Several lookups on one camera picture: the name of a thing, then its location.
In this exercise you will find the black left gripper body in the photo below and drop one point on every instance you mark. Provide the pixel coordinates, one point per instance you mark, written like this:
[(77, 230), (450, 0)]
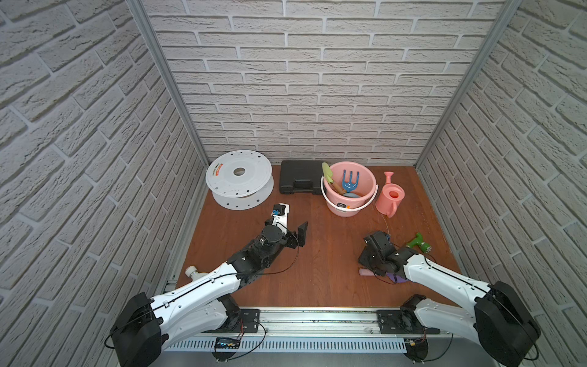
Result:
[(291, 238)]

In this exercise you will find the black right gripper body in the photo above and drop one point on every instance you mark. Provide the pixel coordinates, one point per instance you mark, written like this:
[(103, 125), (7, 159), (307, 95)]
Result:
[(370, 261)]

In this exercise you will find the purple trowel pink handle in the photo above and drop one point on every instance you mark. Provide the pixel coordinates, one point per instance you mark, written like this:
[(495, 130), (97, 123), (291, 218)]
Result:
[(388, 278)]

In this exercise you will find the pink watering can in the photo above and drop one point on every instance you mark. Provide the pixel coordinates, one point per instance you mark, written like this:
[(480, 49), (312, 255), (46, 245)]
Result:
[(390, 197)]

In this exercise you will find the green trowel wooden handle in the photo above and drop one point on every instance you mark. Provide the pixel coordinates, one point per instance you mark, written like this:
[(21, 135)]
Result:
[(328, 174)]

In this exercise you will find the blue rake yellow handle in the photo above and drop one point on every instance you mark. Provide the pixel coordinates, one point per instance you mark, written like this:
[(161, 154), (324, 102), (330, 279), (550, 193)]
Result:
[(350, 182)]

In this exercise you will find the pink plastic bucket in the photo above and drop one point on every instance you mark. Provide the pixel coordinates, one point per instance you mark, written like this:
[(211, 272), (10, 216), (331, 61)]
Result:
[(346, 206)]

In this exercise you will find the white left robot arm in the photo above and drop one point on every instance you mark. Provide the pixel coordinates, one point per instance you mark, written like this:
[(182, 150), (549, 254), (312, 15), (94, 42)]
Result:
[(148, 325)]

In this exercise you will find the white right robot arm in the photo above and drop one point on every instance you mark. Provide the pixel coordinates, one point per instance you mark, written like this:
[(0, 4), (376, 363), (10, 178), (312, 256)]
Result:
[(491, 315)]

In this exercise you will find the black plastic tool case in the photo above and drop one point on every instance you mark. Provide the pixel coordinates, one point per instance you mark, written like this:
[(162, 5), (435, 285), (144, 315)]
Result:
[(300, 176)]

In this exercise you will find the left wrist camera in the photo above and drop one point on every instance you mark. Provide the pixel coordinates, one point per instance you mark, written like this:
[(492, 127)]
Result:
[(279, 215)]

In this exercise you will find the green hose connector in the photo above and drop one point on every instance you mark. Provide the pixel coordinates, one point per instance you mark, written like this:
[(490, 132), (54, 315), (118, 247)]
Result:
[(418, 243)]

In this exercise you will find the white cable spool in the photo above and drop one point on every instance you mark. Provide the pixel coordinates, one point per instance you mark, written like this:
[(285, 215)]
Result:
[(240, 180)]

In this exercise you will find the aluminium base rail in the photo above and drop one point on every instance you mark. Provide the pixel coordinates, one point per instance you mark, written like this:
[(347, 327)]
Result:
[(320, 330)]

